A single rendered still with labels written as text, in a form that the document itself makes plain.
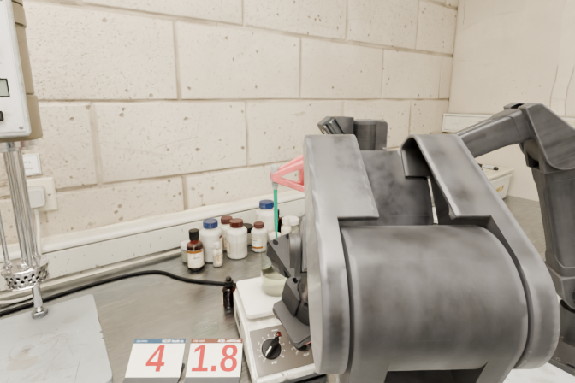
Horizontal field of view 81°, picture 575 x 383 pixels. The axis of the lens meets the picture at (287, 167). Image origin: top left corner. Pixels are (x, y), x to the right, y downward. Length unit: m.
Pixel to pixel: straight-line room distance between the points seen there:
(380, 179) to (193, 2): 0.95
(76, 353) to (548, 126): 0.89
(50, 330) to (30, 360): 0.08
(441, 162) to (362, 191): 0.05
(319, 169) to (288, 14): 1.11
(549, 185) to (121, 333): 0.84
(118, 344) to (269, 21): 0.98
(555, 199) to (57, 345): 0.92
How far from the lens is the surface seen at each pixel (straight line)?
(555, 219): 0.75
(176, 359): 0.68
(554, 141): 0.69
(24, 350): 0.84
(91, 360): 0.75
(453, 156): 0.20
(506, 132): 0.68
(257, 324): 0.65
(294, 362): 0.63
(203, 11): 1.11
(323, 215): 0.15
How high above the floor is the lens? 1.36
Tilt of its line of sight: 12 degrees down
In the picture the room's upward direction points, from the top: straight up
